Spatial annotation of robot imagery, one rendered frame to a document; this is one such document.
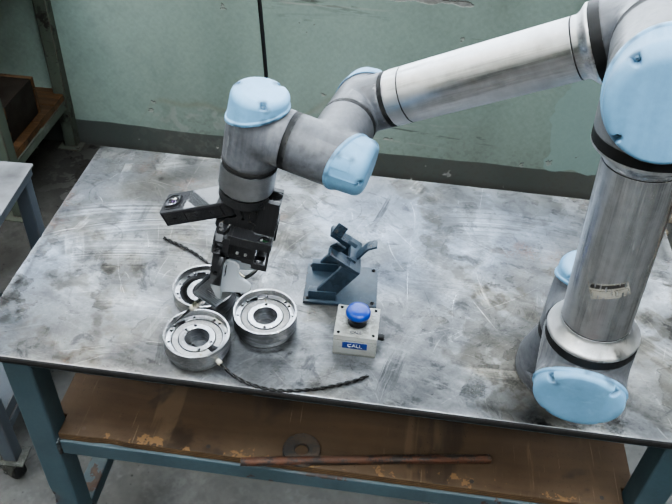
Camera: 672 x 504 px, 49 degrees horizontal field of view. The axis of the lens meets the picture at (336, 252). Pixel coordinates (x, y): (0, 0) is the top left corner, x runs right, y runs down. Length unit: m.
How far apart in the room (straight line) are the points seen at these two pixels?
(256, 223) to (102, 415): 0.61
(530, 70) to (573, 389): 0.40
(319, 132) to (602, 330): 0.42
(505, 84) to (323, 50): 1.85
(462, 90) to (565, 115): 1.94
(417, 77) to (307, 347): 0.49
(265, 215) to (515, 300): 0.54
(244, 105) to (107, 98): 2.20
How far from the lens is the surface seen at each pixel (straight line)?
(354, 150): 0.89
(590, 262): 0.89
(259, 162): 0.93
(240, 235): 1.02
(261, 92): 0.91
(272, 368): 1.19
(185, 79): 2.91
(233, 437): 1.42
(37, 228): 1.98
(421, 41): 2.69
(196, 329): 1.22
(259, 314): 1.25
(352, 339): 1.18
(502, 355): 1.26
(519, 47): 0.92
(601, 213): 0.85
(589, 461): 1.49
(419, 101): 0.95
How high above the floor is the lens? 1.72
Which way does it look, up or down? 41 degrees down
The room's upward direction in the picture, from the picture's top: 4 degrees clockwise
